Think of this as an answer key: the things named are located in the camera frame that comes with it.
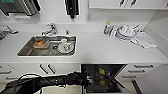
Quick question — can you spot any white kitchen counter unit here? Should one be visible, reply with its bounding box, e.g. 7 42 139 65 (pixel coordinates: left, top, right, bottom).
0 22 168 94

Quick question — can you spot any steel kitchen sink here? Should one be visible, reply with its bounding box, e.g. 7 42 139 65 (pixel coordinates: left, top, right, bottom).
16 34 78 58

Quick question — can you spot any open black dishwasher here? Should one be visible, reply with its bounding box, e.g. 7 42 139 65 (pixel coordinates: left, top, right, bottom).
80 63 128 94

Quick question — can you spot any white cup in sink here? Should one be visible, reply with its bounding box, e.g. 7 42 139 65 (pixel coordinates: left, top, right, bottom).
57 37 75 55

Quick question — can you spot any orange dish in sink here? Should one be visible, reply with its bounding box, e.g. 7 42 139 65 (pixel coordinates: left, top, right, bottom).
32 38 50 50

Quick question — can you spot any small dish soap bottle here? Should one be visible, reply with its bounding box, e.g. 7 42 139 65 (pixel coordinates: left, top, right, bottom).
103 22 112 36

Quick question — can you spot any chrome faucet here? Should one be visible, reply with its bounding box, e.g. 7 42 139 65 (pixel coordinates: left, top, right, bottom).
40 22 59 37

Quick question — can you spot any stack of white plates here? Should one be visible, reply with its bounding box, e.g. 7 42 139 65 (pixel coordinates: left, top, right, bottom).
114 24 140 42

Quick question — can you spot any black soap dispenser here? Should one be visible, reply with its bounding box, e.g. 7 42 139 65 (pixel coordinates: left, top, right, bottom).
64 0 81 21

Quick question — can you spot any white wall cabinet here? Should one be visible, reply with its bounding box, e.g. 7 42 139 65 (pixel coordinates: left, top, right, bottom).
88 0 160 10

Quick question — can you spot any wire dish rack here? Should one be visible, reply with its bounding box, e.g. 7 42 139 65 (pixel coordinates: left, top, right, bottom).
0 25 20 41

